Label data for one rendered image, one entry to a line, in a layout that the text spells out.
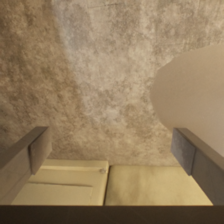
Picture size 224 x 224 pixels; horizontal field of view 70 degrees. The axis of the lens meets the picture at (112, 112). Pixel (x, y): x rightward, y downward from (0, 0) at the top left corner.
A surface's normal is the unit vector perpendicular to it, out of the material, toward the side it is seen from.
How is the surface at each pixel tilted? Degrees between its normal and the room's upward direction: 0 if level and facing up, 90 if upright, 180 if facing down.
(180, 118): 0
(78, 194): 90
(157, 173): 90
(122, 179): 90
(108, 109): 0
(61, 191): 90
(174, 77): 0
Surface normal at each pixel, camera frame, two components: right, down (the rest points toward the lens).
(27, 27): -0.12, 0.62
